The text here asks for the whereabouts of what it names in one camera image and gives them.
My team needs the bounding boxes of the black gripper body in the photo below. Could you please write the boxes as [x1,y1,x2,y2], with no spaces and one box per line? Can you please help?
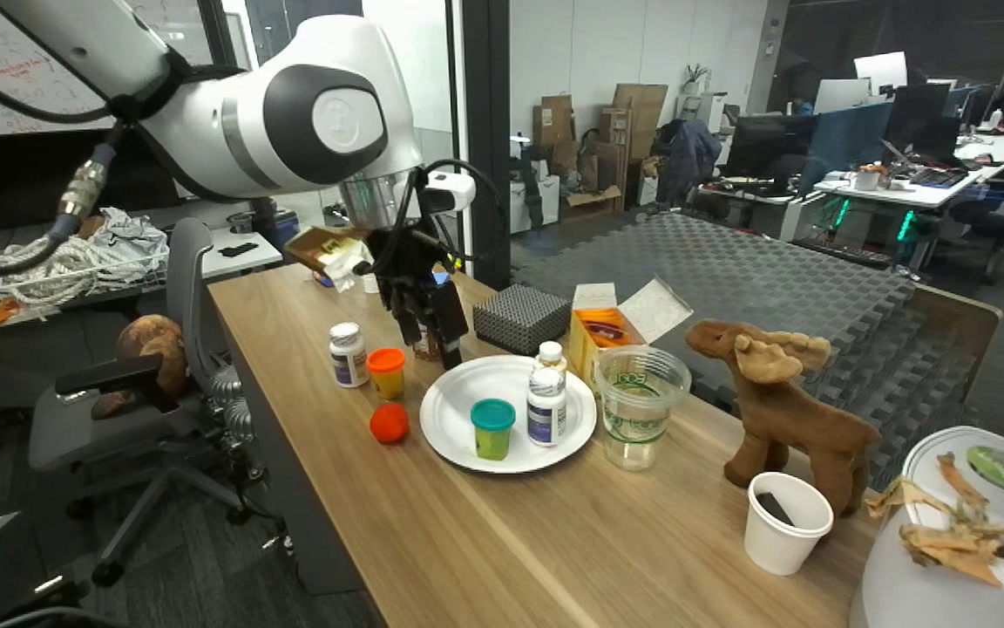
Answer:
[361,220,471,339]

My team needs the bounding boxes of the teal lid dough tub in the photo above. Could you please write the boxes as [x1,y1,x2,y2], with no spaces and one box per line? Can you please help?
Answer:
[468,393,520,465]

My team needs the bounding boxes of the white bottle blue label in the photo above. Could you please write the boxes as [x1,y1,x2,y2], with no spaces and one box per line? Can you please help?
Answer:
[521,367,570,449]

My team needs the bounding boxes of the white round plate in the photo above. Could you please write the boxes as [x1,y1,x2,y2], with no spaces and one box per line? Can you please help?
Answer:
[415,352,604,479]

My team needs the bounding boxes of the orange toy ball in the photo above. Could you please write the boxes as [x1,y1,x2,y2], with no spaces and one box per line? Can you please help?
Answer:
[365,401,415,449]

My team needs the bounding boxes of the grey foam block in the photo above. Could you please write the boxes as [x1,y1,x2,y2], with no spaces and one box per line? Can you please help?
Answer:
[471,282,576,359]

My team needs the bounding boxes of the large white pill bottle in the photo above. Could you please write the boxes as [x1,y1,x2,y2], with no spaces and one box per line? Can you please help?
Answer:
[325,319,368,393]

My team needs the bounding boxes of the yellow open cardboard box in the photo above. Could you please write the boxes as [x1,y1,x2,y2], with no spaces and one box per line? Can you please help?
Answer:
[563,277,695,383]

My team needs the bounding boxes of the small brown cardboard box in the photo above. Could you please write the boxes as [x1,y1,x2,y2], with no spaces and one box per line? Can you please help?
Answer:
[530,93,580,181]

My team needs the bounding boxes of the clear plastic cup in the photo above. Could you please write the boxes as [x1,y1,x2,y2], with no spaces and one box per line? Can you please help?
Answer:
[589,341,694,473]

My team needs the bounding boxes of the brown plush on chair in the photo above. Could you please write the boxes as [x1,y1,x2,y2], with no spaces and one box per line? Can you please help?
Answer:
[89,312,195,422]

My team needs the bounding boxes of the tall brown cardboard box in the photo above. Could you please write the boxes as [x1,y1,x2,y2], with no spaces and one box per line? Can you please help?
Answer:
[607,80,673,167]

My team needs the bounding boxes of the grey office chair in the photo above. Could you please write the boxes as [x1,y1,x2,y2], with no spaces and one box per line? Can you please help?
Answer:
[25,220,296,592]

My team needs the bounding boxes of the brown moose plush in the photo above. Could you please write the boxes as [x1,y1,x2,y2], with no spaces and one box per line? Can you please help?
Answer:
[682,319,886,520]

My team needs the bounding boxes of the black computer monitor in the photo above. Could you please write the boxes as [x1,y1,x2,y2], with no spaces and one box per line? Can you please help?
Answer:
[726,112,820,185]

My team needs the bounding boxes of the white paper cup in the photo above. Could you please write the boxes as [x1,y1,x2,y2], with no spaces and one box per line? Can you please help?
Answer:
[743,467,837,580]

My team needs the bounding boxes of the white office desk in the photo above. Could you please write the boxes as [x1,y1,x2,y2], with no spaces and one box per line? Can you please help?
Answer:
[811,117,1004,220]

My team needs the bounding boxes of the brown dried chips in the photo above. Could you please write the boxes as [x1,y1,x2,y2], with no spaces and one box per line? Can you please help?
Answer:
[860,449,1004,588]

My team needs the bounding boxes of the white lidded bin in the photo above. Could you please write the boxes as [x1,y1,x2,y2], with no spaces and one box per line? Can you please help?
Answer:
[847,422,1004,628]

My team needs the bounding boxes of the robot cable metal connector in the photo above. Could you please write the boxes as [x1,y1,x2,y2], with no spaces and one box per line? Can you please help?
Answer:
[0,136,125,277]

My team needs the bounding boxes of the white cable pile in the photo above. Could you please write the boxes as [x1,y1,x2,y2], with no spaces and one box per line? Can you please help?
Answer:
[0,206,173,346]

